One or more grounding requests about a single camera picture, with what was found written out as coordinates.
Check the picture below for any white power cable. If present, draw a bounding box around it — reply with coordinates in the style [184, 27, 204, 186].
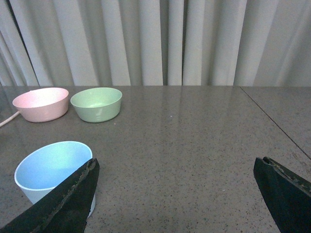
[0, 111, 21, 128]

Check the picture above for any white pleated curtain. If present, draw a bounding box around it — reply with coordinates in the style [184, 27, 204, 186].
[0, 0, 311, 86]

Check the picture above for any light blue plastic cup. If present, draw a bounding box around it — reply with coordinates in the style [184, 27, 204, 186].
[14, 141, 93, 204]

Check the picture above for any green plastic bowl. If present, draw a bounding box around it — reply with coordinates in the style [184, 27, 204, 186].
[70, 87, 122, 123]

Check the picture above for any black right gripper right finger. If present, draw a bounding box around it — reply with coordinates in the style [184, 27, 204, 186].
[253, 157, 311, 233]

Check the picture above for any pink plastic bowl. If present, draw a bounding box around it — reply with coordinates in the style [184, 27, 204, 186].
[12, 87, 69, 123]

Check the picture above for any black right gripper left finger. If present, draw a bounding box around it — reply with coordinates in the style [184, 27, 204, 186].
[0, 159, 100, 233]

